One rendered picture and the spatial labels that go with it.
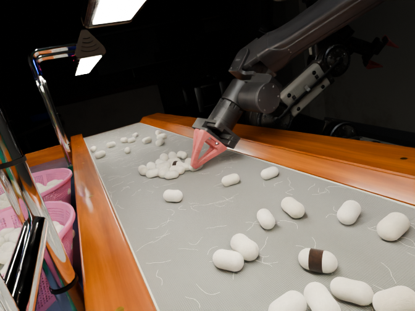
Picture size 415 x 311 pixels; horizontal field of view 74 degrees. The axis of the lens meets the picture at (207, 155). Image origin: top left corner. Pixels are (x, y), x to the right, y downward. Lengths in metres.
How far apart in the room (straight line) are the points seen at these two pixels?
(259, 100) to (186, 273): 0.32
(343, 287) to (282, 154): 0.33
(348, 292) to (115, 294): 0.20
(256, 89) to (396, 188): 0.27
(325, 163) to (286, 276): 0.24
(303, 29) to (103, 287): 0.49
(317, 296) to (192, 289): 0.12
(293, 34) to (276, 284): 0.42
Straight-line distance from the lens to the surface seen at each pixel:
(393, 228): 0.33
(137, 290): 0.28
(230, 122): 0.56
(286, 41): 0.56
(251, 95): 0.52
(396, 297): 0.26
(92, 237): 0.40
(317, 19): 0.55
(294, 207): 0.36
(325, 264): 0.28
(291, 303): 0.25
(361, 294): 0.26
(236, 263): 0.29
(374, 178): 0.43
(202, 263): 0.33
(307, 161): 0.50
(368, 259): 0.32
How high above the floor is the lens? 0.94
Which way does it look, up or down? 17 degrees down
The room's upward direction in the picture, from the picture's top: 13 degrees counter-clockwise
